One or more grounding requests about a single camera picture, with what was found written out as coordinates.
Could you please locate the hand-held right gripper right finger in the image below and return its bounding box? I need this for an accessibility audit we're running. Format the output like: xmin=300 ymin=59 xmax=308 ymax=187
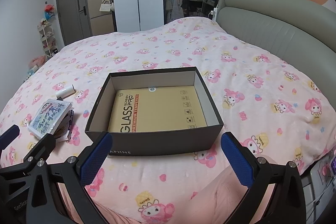
xmin=220 ymin=132 xmax=309 ymax=224

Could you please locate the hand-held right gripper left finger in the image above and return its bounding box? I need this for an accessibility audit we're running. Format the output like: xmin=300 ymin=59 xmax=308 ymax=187
xmin=25 ymin=132 xmax=114 ymax=224

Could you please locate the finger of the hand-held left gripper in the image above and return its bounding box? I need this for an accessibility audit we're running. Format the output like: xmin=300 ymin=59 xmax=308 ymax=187
xmin=0 ymin=124 xmax=21 ymax=153
xmin=0 ymin=132 xmax=56 ymax=174

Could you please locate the black cardboard box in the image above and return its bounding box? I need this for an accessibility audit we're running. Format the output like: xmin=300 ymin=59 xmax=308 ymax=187
xmin=84 ymin=67 xmax=224 ymax=157

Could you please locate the blue green cartoon packet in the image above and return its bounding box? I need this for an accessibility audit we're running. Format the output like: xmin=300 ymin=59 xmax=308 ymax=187
xmin=28 ymin=99 xmax=73 ymax=140

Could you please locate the white paper roll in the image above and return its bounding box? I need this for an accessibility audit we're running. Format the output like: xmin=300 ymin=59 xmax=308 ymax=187
xmin=56 ymin=84 xmax=76 ymax=98

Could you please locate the pink plush toy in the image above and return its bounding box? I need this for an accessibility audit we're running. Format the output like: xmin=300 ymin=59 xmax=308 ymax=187
xmin=26 ymin=55 xmax=46 ymax=75

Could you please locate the tan flat screen protector package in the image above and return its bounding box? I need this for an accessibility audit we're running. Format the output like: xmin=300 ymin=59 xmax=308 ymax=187
xmin=108 ymin=86 xmax=208 ymax=133

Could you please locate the white bedside cabinet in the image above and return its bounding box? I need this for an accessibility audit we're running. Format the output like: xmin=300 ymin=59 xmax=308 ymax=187
xmin=302 ymin=148 xmax=336 ymax=214

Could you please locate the white shelf rack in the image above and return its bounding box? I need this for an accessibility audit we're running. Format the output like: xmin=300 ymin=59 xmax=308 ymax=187
xmin=37 ymin=22 xmax=59 ymax=56

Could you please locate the pink printed blanket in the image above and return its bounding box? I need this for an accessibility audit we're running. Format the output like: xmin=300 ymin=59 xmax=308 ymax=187
xmin=0 ymin=17 xmax=336 ymax=224

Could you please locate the tan cabinet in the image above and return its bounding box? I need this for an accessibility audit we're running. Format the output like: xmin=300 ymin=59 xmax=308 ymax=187
xmin=87 ymin=0 xmax=117 ymax=37

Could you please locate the grey door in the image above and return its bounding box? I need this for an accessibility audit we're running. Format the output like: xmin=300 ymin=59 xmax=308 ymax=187
xmin=55 ymin=0 xmax=91 ymax=46

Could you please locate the grey padded bed headboard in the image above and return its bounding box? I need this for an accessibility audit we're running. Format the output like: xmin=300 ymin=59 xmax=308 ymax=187
xmin=215 ymin=0 xmax=336 ymax=83

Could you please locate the white handbag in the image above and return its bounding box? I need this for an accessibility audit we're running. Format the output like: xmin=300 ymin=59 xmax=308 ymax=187
xmin=99 ymin=0 xmax=112 ymax=12

